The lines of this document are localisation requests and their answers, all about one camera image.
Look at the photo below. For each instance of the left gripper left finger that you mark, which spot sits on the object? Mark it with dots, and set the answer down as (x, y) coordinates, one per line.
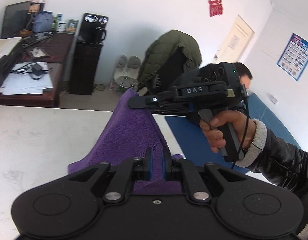
(126, 174)

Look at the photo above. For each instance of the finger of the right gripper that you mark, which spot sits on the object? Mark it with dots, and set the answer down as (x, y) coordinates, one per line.
(163, 100)

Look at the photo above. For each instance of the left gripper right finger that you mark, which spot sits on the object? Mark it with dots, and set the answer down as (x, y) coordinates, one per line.
(184, 171)

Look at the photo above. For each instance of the purple towel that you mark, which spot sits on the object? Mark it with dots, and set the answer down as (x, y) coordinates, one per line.
(128, 134)

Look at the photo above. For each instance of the operator right forearm sleeve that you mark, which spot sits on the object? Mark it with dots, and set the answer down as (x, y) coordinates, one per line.
(281, 163)

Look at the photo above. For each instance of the operator right hand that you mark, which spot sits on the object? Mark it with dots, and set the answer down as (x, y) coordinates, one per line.
(216, 138)

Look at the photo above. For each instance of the seated man in black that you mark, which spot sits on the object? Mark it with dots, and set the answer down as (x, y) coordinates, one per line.
(247, 82)

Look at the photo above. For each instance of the grey slippers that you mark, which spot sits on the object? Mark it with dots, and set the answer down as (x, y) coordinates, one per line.
(125, 74)

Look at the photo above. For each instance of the cream door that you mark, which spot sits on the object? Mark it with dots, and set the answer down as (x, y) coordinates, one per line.
(235, 43)

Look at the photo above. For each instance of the green puffer jacket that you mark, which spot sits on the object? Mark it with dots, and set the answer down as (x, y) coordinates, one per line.
(171, 55)

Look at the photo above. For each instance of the black water dispenser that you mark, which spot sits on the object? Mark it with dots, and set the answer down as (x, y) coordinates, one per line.
(87, 52)

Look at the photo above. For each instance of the dark wooden desk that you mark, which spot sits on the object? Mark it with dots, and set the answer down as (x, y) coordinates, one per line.
(55, 52)

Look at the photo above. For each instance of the black power adapter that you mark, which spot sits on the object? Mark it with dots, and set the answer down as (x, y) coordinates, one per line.
(37, 71)

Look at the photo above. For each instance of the white mug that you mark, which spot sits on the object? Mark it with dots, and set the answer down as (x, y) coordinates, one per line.
(61, 26)

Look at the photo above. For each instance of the white papers on desk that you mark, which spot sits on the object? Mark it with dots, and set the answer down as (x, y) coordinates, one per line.
(19, 81)

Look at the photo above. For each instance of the blue bag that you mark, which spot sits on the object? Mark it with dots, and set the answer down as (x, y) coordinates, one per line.
(42, 22)

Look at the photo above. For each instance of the black computer monitor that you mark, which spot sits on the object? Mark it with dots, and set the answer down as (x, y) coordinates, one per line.
(15, 18)

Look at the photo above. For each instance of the blue wall notice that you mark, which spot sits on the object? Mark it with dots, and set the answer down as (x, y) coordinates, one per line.
(294, 58)

